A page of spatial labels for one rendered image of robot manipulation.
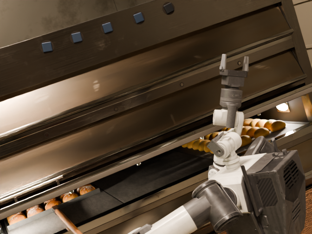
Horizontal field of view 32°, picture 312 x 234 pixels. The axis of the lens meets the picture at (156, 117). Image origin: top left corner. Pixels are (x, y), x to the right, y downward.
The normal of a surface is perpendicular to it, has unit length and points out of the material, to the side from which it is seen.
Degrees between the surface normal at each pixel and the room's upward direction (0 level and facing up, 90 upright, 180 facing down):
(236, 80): 97
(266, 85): 70
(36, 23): 90
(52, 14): 90
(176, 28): 90
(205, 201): 54
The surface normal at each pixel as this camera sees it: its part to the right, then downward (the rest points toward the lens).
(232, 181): -0.60, -0.50
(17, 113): 0.21, -0.30
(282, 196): -0.55, 0.30
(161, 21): 0.34, 0.03
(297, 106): -0.89, 0.34
